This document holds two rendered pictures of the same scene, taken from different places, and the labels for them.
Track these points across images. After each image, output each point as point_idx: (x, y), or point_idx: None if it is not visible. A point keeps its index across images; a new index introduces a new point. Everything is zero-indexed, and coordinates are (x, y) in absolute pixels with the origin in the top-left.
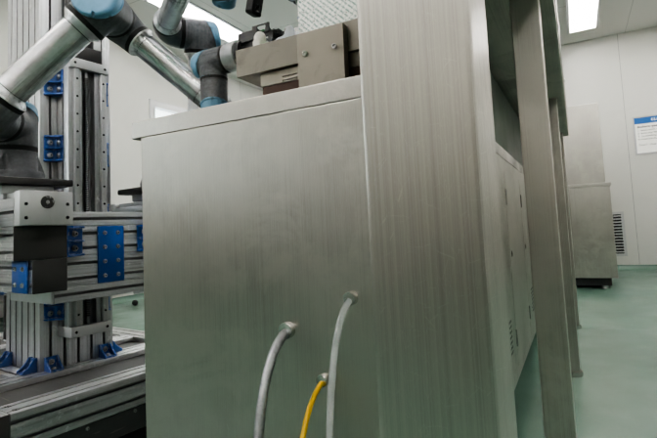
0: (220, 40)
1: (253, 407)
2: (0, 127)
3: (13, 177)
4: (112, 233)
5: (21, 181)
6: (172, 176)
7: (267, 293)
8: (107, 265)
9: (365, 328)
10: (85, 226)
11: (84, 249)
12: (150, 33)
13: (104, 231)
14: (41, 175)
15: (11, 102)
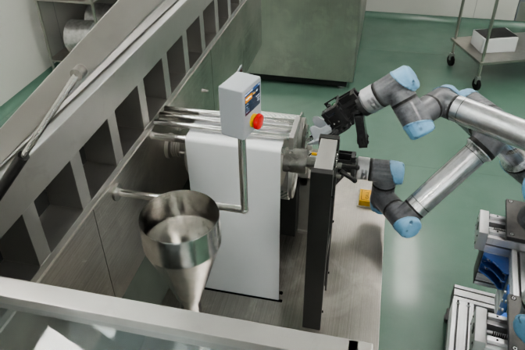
0: (523, 194)
1: None
2: (510, 175)
3: (506, 208)
4: (505, 298)
5: (505, 213)
6: None
7: None
8: (498, 312)
9: None
10: (508, 276)
11: (504, 289)
12: (468, 143)
13: (505, 291)
14: (523, 224)
15: (500, 160)
